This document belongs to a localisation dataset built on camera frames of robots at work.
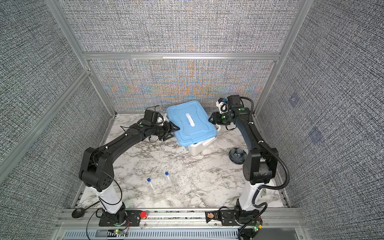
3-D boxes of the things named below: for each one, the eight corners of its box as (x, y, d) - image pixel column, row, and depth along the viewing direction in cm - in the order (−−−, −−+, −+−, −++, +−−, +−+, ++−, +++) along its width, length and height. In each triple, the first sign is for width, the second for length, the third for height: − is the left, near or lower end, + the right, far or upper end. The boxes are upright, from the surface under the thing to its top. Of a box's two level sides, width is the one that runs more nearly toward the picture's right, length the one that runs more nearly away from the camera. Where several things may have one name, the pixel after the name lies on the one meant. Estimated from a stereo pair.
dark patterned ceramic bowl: (230, 164, 93) (231, 161, 90) (227, 151, 99) (229, 148, 96) (246, 164, 93) (248, 161, 90) (242, 151, 99) (244, 148, 96)
